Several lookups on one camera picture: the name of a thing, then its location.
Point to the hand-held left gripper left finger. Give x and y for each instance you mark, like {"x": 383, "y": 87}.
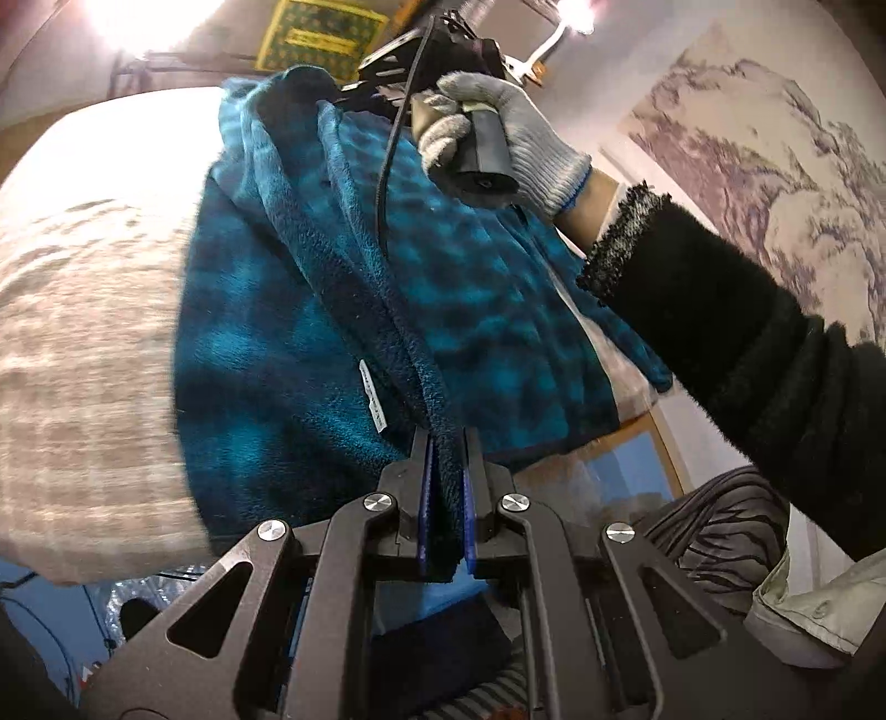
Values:
{"x": 425, "y": 498}

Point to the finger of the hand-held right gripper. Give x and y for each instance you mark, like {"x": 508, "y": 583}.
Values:
{"x": 370, "y": 97}

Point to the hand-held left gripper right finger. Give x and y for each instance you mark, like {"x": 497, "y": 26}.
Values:
{"x": 470, "y": 505}

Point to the blue plaid fleece garment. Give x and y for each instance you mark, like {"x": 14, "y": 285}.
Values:
{"x": 277, "y": 311}

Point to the person's right forearm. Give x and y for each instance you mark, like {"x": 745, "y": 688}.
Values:
{"x": 727, "y": 346}

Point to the person's right hand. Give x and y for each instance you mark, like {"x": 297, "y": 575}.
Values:
{"x": 526, "y": 149}

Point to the white clamp lamp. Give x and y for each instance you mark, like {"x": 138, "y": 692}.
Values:
{"x": 547, "y": 45}

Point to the blue floor mat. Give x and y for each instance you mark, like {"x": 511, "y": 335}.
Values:
{"x": 616, "y": 471}

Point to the person's striped pants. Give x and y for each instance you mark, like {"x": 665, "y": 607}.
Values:
{"x": 720, "y": 540}

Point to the person's beige jacket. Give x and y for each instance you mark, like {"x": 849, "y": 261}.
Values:
{"x": 817, "y": 602}

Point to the beige plaid bed blanket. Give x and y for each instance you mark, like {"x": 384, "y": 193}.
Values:
{"x": 83, "y": 346}

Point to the landscape wall painting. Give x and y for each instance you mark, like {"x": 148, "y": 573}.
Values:
{"x": 761, "y": 138}

